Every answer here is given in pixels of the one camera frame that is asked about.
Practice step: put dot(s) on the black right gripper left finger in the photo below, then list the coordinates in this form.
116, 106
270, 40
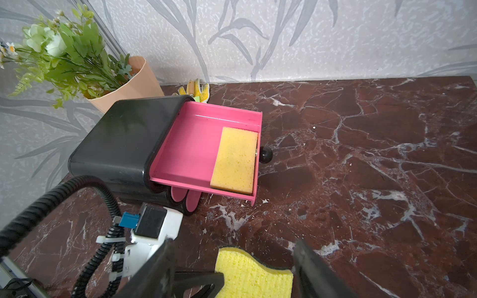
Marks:
155, 278

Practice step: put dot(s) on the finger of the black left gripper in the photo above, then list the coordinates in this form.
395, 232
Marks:
211, 283

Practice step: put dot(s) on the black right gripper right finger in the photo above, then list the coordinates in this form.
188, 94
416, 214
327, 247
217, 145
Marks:
315, 278

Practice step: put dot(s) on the yellow wavy scrub sponge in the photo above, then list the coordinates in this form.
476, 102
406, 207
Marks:
245, 277

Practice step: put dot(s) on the pink top drawer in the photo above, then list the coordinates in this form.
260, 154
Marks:
188, 154

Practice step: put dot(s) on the black drawer cabinet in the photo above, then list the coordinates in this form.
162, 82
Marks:
122, 146

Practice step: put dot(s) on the pink middle drawer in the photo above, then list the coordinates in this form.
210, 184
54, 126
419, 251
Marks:
176, 194

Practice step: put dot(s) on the yellow white garden glove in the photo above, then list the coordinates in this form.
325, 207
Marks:
200, 91

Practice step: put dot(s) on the beige flower pot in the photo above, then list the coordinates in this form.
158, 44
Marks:
144, 84

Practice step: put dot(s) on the green white artificial flowers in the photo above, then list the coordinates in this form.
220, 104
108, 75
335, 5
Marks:
68, 53

